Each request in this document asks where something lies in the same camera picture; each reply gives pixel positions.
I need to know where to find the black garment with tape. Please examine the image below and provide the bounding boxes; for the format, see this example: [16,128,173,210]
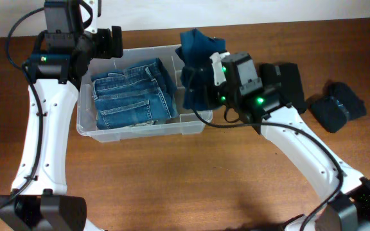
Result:
[259,62,307,114]

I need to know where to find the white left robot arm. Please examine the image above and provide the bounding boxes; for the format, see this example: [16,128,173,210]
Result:
[0,26,123,230]

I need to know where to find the dark blue jeans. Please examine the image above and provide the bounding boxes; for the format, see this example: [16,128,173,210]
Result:
[91,58,179,130]

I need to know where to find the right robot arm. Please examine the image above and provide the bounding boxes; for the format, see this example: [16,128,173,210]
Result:
[210,52,370,231]

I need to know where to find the clear plastic storage bin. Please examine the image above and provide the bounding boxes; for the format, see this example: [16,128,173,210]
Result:
[76,44,205,142]

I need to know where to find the light blue jeans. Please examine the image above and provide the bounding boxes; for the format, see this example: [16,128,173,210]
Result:
[127,120,166,128]

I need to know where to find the teal blue garment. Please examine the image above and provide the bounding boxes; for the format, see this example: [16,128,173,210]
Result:
[175,29,226,111]

